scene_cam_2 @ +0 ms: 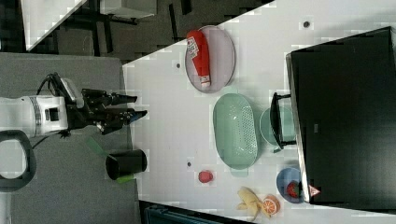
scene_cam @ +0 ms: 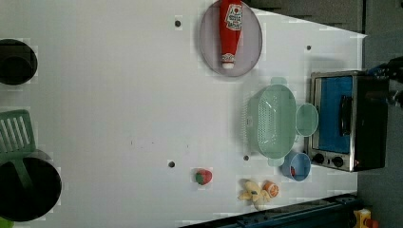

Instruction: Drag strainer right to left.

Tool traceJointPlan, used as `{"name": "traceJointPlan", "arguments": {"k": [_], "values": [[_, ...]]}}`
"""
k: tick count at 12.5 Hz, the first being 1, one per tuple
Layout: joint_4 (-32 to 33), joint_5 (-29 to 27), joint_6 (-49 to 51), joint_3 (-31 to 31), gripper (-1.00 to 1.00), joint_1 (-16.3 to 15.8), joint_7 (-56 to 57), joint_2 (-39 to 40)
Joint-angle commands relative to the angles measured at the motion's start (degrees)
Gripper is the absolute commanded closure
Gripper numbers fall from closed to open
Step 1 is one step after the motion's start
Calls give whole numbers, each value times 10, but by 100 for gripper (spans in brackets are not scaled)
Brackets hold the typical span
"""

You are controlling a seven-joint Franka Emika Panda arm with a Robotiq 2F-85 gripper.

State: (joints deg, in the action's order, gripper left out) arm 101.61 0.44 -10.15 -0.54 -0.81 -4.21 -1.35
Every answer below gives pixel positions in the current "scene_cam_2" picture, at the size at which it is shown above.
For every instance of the green mug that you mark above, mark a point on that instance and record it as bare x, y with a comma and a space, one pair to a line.
286, 125

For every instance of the blue cup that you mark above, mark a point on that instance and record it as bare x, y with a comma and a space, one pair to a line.
282, 180

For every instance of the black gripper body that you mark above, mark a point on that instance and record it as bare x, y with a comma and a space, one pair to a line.
89, 109

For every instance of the green oval strainer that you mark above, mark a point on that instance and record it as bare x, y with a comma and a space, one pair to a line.
235, 133

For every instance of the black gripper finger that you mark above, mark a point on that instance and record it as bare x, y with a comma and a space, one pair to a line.
125, 117
119, 99

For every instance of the black toaster oven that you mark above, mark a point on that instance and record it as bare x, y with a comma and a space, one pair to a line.
343, 102

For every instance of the red round fruit toy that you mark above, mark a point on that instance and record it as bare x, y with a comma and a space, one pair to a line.
205, 177

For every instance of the red ketchup bottle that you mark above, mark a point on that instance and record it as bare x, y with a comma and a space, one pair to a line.
197, 48

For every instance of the green spatula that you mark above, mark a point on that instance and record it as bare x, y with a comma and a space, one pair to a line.
99, 149

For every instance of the black cylinder holder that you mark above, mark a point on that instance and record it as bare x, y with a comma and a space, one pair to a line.
139, 161

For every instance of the red strawberry toy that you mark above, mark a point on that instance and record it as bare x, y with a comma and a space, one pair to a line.
293, 189

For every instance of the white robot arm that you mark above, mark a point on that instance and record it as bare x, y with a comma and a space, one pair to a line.
44, 115

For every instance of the grey round plate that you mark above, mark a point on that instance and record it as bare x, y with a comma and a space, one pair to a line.
221, 60

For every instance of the peeled banana toy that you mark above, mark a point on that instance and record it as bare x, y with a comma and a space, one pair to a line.
249, 202

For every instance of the orange slice toy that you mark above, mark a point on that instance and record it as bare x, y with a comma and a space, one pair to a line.
270, 205

